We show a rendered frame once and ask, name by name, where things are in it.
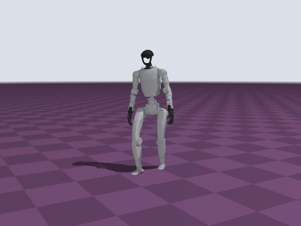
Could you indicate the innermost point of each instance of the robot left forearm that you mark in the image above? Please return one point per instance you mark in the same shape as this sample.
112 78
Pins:
169 98

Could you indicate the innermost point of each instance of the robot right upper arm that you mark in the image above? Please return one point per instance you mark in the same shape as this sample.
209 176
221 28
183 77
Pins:
135 82

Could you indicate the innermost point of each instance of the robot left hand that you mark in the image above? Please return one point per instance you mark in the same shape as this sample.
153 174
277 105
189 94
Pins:
171 115

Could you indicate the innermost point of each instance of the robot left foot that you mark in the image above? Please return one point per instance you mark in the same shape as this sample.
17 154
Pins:
161 166

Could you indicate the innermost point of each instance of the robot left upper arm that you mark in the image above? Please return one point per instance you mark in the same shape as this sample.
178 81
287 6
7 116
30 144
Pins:
164 78

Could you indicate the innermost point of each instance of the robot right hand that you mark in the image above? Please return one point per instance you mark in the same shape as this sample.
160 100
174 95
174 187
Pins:
129 115

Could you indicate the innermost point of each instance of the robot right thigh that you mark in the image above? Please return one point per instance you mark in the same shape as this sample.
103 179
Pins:
140 114

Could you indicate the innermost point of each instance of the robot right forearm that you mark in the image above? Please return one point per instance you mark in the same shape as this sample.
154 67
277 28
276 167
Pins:
132 101

